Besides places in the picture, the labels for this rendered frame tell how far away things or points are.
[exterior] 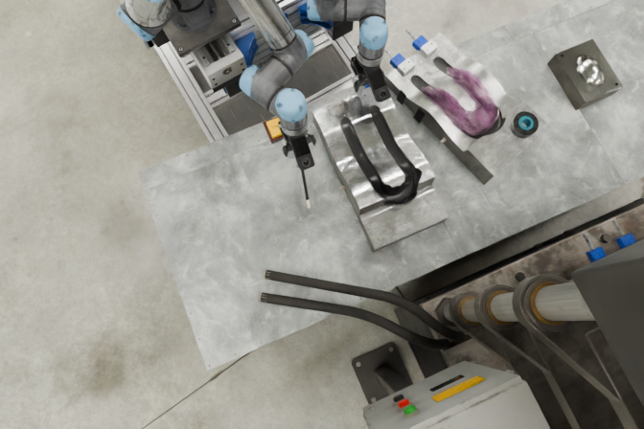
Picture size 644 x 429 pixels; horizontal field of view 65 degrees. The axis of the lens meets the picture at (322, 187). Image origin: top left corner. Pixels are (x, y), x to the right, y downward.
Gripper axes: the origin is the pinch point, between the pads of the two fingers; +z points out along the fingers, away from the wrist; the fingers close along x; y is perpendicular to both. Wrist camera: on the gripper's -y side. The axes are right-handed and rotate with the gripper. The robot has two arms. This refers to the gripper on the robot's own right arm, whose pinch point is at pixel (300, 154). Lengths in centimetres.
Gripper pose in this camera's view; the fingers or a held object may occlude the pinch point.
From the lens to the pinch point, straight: 159.4
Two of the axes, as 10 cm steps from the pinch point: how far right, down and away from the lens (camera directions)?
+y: -4.0, -8.9, 2.4
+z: 0.1, 2.6, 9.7
